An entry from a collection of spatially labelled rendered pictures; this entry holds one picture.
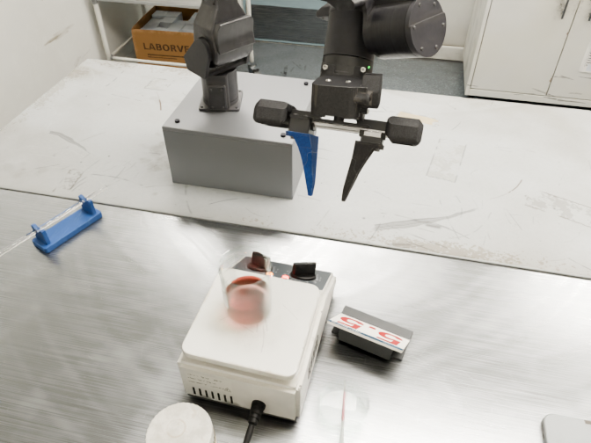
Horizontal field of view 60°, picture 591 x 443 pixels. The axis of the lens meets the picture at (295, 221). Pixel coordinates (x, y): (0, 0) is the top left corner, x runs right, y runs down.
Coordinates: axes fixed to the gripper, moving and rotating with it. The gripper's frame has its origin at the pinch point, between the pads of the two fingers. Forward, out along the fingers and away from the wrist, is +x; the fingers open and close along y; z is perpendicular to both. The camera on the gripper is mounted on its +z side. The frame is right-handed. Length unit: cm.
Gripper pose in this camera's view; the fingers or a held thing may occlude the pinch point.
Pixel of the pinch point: (331, 169)
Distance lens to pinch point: 59.2
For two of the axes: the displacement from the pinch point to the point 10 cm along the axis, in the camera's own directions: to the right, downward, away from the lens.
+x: -1.5, 9.8, 1.4
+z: -2.1, 1.1, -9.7
